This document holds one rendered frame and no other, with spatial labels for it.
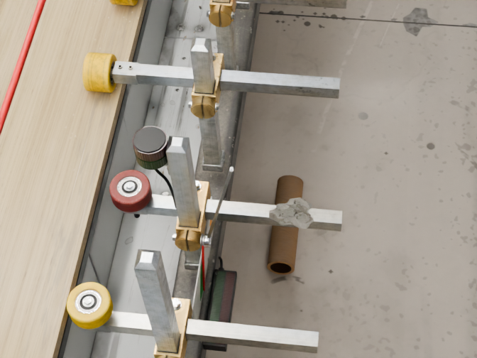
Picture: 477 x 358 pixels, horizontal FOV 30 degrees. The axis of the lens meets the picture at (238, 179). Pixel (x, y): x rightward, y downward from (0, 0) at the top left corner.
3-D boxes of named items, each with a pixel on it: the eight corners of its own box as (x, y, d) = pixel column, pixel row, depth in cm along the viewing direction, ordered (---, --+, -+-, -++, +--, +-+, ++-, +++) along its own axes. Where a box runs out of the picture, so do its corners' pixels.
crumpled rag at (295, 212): (316, 199, 175) (316, 193, 173) (313, 229, 171) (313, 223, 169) (271, 195, 176) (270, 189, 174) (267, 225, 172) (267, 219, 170)
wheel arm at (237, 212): (341, 219, 177) (343, 208, 173) (340, 234, 175) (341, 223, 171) (127, 201, 181) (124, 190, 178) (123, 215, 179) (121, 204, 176)
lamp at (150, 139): (182, 194, 171) (170, 127, 153) (177, 219, 168) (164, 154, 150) (151, 192, 172) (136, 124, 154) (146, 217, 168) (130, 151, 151)
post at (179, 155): (208, 266, 192) (189, 133, 152) (205, 280, 190) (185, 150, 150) (192, 264, 192) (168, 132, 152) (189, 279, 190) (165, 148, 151)
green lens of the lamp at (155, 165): (172, 143, 157) (171, 136, 155) (167, 171, 154) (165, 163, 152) (139, 140, 158) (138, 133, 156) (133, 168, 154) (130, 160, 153)
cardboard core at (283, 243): (303, 176, 272) (294, 263, 255) (303, 190, 278) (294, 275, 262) (277, 174, 273) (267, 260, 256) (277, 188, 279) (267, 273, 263)
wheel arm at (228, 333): (318, 339, 165) (319, 329, 161) (316, 356, 163) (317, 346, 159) (89, 315, 169) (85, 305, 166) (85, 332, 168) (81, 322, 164)
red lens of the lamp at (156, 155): (171, 134, 155) (170, 127, 153) (165, 163, 152) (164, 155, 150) (137, 131, 156) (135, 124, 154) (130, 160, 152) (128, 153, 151)
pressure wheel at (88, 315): (103, 299, 172) (92, 271, 162) (128, 328, 168) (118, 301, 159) (69, 324, 169) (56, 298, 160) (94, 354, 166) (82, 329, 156)
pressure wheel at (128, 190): (160, 200, 184) (152, 169, 174) (152, 234, 180) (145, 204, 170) (121, 197, 185) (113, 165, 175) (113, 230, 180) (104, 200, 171)
